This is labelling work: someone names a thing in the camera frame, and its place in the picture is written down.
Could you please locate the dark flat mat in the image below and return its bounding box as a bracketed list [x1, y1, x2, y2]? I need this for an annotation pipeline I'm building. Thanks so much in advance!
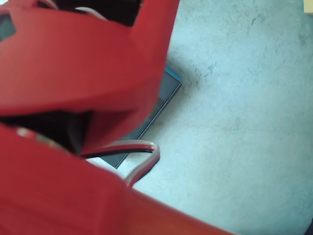
[102, 67, 183, 170]

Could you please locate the red white servo cable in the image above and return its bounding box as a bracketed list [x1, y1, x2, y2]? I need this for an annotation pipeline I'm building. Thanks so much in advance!
[79, 140, 161, 188]

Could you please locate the beige wooden object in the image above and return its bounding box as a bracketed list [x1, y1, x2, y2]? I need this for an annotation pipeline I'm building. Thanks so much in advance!
[302, 0, 313, 14]

